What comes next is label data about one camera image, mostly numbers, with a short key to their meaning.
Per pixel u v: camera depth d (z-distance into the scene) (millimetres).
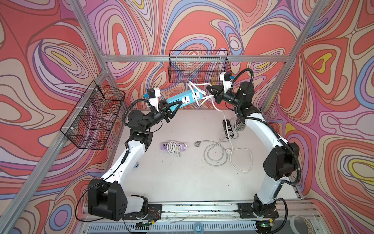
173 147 907
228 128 1078
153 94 542
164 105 581
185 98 605
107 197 397
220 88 677
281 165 479
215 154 957
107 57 867
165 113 602
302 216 703
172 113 601
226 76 627
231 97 672
